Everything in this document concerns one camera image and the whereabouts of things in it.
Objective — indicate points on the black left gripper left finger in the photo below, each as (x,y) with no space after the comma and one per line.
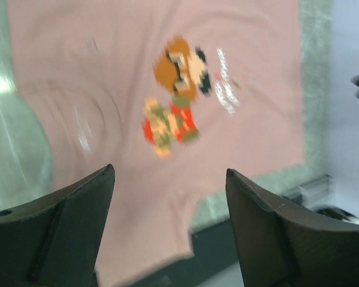
(55,240)

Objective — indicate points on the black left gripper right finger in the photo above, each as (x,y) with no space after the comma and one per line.
(280,243)

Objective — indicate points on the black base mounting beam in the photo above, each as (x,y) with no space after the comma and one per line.
(214,251)

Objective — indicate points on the pink t shirt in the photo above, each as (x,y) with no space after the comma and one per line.
(172,94)

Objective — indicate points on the aluminium frame rail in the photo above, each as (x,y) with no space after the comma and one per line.
(311,194)

